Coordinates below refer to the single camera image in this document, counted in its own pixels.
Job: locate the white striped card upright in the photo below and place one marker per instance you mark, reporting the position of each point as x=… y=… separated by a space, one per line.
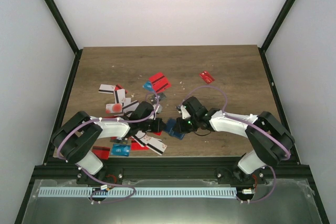
x=119 y=95

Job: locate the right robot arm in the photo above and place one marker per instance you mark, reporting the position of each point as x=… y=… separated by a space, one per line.
x=270 y=140

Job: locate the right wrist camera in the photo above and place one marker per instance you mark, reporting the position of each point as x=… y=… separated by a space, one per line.
x=183 y=112

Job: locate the black aluminium frame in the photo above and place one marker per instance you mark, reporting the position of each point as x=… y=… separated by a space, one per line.
x=167 y=167

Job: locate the red striped card bottom-left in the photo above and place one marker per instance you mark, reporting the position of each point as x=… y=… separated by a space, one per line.
x=101 y=152

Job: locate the red striped card top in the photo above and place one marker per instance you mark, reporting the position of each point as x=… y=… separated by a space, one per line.
x=159 y=82

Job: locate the blue card bottom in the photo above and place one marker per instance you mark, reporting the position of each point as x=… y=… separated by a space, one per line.
x=121 y=150

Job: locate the white red-circle card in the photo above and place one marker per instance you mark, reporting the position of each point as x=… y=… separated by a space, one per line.
x=114 y=108

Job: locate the blue card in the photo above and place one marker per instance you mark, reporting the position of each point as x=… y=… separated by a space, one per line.
x=148 y=86
x=121 y=150

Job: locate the white striped card top-left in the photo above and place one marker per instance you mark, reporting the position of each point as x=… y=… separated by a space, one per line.
x=106 y=88

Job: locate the red card far right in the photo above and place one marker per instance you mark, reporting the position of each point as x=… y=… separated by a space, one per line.
x=206 y=76

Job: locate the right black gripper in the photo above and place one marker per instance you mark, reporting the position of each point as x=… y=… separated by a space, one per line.
x=181 y=127

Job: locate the white striped card bottom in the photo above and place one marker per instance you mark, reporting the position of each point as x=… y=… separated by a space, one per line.
x=142 y=141

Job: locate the blue card top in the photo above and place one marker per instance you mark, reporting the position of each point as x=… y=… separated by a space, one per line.
x=148 y=86

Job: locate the light blue slotted rail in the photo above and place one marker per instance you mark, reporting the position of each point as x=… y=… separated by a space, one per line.
x=140 y=192

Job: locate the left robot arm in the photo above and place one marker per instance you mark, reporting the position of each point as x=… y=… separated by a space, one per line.
x=74 y=140

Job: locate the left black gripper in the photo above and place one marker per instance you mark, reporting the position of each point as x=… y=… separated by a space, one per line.
x=157 y=129

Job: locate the black VIP card top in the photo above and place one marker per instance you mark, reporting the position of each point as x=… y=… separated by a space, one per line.
x=153 y=98

